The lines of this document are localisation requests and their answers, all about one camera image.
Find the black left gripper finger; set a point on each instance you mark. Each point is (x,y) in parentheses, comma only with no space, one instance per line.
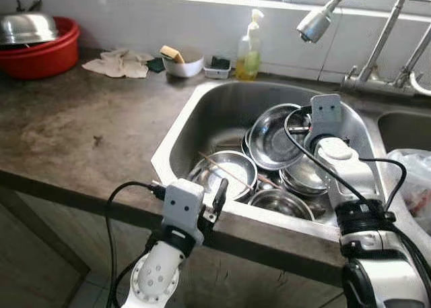
(199,176)
(220,196)

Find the wide shallow steel bowl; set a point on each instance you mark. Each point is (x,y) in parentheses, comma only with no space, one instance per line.
(266,139)

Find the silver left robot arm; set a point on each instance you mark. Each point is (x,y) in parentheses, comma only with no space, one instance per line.
(155,278)

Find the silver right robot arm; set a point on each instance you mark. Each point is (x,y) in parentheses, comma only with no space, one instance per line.
(350,166)

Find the wooden chopstick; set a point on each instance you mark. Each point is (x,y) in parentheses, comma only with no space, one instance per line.
(229,170)

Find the stainless steel double sink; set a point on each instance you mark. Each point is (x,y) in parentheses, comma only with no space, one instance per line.
(215,112)

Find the chrome sink faucet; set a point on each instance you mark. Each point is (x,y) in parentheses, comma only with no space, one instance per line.
(367,84)

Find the yellow dish soap bottle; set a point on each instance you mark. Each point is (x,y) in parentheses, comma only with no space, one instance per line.
(249,62)

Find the small white tray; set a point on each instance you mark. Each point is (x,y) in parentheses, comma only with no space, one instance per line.
(217,73)

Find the chrome sprayer head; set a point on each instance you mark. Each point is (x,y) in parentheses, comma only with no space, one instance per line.
(313,25)

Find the white ceramic bowl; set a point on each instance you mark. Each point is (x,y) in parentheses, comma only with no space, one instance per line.
(185,69)

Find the green scouring pad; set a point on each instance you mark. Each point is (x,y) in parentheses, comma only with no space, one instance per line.
(219,63)
(156,65)

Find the clear plastic bag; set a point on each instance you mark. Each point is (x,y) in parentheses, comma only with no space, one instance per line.
(414,187)

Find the yellow sponge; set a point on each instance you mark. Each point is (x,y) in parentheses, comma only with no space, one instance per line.
(172,54)

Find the beige dish cloth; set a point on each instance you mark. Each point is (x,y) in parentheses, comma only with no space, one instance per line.
(121,65)

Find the red plastic basin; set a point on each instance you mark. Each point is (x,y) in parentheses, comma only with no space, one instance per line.
(40,62)

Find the inverted steel bowl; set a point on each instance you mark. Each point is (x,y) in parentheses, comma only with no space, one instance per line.
(27,28)

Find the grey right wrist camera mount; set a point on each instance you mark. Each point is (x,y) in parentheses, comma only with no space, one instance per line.
(328,116)

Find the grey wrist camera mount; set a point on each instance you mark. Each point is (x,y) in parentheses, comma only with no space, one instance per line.
(182,203)
(328,116)

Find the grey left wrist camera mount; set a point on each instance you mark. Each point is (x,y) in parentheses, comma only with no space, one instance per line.
(182,203)

